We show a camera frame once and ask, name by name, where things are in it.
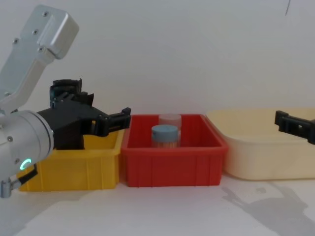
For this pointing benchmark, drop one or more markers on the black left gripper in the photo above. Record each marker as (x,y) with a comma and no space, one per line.
(69,118)

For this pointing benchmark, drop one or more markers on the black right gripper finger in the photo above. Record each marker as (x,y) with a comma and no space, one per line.
(292,125)

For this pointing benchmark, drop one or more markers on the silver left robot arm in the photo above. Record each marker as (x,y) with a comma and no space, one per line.
(27,137)

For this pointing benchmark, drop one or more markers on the cream plastic tub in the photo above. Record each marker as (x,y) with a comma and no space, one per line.
(265,157)

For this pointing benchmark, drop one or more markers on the yellow plastic bin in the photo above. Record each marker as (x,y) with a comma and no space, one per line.
(73,167)

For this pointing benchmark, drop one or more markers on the clear jar with blue lid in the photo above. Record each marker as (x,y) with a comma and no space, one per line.
(164,134)

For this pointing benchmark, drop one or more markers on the clear plastic jar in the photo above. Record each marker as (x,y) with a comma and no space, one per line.
(170,119)

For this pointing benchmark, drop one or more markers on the red plastic bin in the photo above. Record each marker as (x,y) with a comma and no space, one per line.
(172,164)

